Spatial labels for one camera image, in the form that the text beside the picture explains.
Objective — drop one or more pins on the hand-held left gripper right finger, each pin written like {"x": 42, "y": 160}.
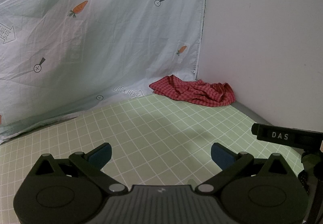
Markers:
{"x": 222, "y": 156}

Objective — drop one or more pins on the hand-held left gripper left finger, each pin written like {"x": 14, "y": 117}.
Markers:
{"x": 102, "y": 154}

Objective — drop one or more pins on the red checked cloth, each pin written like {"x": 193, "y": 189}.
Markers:
{"x": 196, "y": 92}

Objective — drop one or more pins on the green checked mat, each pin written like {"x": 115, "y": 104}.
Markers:
{"x": 151, "y": 125}

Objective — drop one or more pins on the carrot printed pale sheet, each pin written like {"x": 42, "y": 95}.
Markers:
{"x": 113, "y": 37}

